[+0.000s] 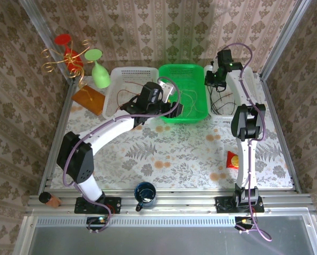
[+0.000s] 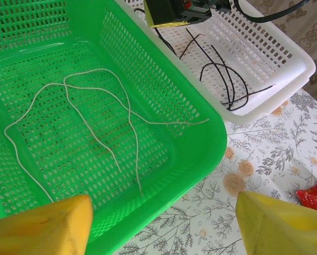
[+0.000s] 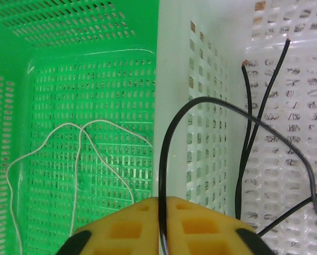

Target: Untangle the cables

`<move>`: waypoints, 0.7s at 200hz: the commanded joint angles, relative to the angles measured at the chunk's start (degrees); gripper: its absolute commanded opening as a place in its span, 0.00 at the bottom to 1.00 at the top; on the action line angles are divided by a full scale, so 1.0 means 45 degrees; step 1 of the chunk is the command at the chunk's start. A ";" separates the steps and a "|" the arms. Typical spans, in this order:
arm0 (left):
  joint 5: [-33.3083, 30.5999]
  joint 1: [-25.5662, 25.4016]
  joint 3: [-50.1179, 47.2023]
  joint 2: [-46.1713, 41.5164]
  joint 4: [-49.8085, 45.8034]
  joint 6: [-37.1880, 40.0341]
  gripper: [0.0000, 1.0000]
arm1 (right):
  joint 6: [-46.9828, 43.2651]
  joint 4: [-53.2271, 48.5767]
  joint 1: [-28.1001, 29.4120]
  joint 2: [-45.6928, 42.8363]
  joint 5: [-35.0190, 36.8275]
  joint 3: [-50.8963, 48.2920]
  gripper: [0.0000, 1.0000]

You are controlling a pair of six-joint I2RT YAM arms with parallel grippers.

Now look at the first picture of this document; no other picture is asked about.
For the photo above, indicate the white plastic basket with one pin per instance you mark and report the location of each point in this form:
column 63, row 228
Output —
column 255, row 90
column 132, row 69

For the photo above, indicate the aluminium frame post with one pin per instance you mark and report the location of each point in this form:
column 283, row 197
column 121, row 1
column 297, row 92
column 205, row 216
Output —
column 291, row 26
column 37, row 20

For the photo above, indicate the green plastic basket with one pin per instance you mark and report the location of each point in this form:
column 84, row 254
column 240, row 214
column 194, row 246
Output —
column 185, row 71

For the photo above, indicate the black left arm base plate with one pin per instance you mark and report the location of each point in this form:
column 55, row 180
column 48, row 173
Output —
column 114, row 204

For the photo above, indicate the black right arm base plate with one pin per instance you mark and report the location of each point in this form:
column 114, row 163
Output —
column 222, row 205

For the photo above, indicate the red snack packet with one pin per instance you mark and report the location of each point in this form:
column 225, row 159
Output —
column 231, row 160

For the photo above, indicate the brown bottle black cap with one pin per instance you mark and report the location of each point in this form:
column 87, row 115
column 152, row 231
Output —
column 53, row 202

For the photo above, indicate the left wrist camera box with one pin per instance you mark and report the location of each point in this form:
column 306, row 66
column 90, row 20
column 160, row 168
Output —
column 166, row 86

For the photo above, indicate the aluminium side rail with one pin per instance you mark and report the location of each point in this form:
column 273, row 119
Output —
column 61, row 125
column 280, row 130

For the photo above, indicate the red wine glass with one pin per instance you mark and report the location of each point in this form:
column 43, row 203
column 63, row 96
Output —
column 62, row 40

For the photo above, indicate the green wine glass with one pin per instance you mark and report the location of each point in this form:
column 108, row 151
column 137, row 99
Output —
column 100, row 77

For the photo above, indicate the grey metal panel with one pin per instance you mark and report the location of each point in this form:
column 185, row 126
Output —
column 161, row 241

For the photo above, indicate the aluminium frame rail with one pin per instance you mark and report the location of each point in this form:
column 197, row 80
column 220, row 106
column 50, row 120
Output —
column 179, row 202

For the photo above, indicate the dark blue mug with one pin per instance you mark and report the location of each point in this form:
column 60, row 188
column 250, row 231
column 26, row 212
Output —
column 145, row 192

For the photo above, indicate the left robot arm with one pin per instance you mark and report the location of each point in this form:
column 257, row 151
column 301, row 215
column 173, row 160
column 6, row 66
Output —
column 108, row 130

